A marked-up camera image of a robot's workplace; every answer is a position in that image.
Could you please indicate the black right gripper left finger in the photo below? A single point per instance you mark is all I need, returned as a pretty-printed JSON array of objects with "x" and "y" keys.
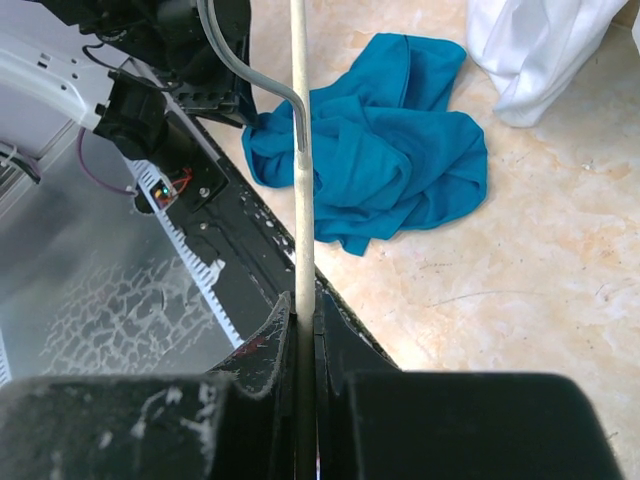
[{"x": 232, "y": 422}]

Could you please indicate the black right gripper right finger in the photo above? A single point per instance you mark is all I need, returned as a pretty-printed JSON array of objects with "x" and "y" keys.
[{"x": 376, "y": 421}]

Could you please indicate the blue t-shirt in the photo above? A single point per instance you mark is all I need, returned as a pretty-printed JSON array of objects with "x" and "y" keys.
[{"x": 388, "y": 153}]

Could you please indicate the cream hanger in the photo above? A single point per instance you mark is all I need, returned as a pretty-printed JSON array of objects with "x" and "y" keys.
[{"x": 298, "y": 98}]

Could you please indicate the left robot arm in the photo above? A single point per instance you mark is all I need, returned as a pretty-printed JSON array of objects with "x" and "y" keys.
[{"x": 109, "y": 66}]

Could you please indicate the white t-shirt on green hanger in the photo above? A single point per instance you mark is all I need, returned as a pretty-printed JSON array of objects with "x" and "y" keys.
[{"x": 532, "y": 49}]

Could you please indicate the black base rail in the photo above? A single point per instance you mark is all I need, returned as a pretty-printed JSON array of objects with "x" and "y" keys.
[{"x": 224, "y": 218}]

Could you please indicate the white toothed cable strip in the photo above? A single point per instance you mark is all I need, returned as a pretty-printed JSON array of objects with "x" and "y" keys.
[{"x": 204, "y": 276}]

